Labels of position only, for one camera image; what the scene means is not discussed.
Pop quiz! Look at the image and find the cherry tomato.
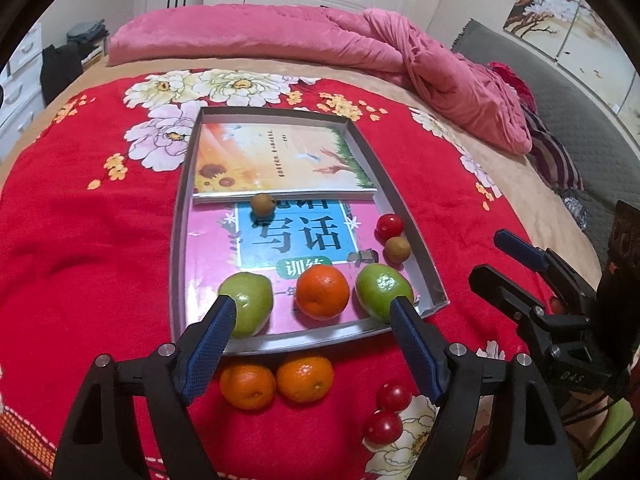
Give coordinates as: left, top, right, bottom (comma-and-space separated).
375, 380, 412, 413
374, 214, 405, 243
363, 410, 404, 445

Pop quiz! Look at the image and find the orange mandarin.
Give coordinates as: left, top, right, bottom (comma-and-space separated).
276, 354, 334, 404
220, 363, 277, 411
294, 264, 350, 321

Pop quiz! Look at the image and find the brown longan fruit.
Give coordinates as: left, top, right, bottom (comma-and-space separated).
384, 236, 412, 264

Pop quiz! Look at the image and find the right green apple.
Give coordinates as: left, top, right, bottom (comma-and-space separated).
355, 263, 414, 324

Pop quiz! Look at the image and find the green apple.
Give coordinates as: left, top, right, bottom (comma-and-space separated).
355, 263, 414, 324
218, 272, 273, 338

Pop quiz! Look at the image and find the striped dark pillow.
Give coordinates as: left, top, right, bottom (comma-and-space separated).
523, 105, 584, 191

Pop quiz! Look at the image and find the cherry tomato in tray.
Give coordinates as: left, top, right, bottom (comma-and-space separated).
374, 214, 405, 243

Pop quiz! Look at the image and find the grey headboard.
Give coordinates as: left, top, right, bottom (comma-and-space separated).
452, 20, 639, 260

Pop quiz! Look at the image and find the left green apple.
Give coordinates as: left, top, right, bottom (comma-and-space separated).
218, 272, 273, 338

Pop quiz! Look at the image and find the pink blue workbook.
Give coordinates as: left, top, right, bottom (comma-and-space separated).
184, 200, 385, 335

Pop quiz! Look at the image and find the red pillow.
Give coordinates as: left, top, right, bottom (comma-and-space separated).
488, 62, 537, 113

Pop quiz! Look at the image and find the red floral blanket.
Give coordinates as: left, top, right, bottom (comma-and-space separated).
1, 75, 550, 479

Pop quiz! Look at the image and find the brown longan on book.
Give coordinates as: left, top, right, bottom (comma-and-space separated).
250, 193, 277, 219

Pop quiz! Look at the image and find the sunflower cover book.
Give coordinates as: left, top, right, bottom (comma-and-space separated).
194, 122, 376, 202

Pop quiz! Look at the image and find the pink quilt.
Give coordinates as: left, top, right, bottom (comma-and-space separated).
108, 3, 533, 155

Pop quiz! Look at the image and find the white drawer cabinet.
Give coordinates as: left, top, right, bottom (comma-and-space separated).
0, 22, 44, 162

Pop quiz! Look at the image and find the black bag on floor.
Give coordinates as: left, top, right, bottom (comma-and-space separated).
40, 44, 84, 105

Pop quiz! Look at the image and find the folded clothes pile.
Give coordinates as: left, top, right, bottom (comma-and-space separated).
66, 20, 108, 44

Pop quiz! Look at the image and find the flower wall painting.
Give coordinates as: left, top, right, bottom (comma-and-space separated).
503, 0, 639, 139

